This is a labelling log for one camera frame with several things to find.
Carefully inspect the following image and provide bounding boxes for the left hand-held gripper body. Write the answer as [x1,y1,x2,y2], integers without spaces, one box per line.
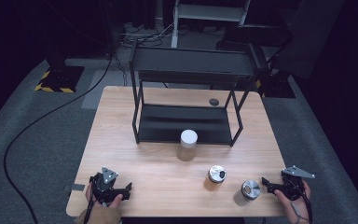
[89,166,121,203]

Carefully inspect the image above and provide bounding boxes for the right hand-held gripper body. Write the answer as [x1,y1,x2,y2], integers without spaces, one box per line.
[279,165,316,201]

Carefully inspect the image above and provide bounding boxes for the plain silver lid jar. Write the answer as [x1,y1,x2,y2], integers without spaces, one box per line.
[233,179,262,207]

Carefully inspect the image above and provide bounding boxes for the silver lid jar black spot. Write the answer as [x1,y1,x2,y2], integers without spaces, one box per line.
[203,164,227,192]

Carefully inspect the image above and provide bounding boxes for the white lid spice jar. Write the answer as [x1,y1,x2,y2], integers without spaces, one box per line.
[176,129,200,162]

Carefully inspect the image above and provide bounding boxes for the black metal shelf rack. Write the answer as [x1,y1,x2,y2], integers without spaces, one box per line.
[129,41,270,147]

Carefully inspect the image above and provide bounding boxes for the person's left hand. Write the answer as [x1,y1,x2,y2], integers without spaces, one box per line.
[85,183,124,209]

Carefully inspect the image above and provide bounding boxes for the person's right hand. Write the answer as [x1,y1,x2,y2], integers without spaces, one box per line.
[274,180,312,224]

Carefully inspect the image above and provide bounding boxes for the grey tape tab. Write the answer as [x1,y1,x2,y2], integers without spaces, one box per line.
[62,183,86,192]

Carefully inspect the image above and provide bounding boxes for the striped black stand base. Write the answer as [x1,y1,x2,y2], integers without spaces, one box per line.
[34,64,86,94]

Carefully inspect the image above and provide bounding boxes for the dark tilted panel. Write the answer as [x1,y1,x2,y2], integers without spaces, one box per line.
[272,0,347,81]

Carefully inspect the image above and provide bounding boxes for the right hand-held gripper cable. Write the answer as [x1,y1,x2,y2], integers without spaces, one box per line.
[301,186,313,224]

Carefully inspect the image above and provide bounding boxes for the hand-held gripper cable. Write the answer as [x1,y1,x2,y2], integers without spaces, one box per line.
[83,176,97,224]
[301,186,313,224]

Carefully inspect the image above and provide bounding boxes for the left hand-held gripper cable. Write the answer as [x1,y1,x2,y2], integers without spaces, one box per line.
[83,176,97,224]

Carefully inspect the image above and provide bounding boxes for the grey wrist strap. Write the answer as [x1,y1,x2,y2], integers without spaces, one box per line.
[290,202,310,224]

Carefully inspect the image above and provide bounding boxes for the thick black floor cable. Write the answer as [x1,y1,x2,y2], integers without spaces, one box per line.
[2,52,115,224]

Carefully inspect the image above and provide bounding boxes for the thin black floor cable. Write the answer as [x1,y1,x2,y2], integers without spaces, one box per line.
[114,55,129,87]

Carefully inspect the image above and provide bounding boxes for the bundle of floor cables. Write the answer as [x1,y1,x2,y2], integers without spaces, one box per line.
[117,21,176,49]

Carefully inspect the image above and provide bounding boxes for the white metal frame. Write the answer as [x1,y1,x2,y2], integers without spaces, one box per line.
[170,0,252,49]

